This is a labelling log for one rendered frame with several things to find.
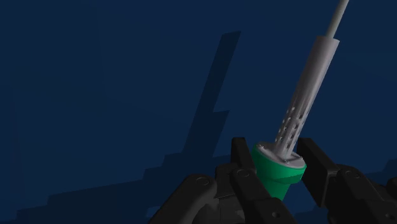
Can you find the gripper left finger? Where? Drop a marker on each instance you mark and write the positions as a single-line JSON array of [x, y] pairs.
[[248, 192]]

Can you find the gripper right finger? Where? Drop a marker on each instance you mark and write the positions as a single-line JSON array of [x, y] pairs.
[[341, 186]]

